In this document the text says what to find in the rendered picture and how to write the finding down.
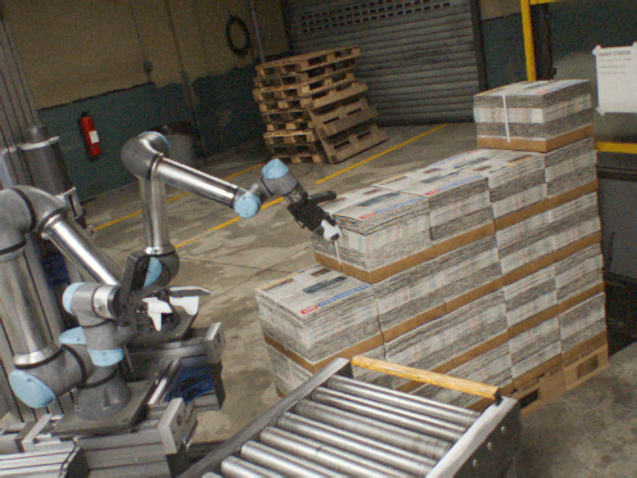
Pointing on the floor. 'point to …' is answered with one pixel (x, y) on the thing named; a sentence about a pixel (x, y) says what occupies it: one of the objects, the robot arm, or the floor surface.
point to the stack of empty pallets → (292, 137)
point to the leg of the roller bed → (515, 467)
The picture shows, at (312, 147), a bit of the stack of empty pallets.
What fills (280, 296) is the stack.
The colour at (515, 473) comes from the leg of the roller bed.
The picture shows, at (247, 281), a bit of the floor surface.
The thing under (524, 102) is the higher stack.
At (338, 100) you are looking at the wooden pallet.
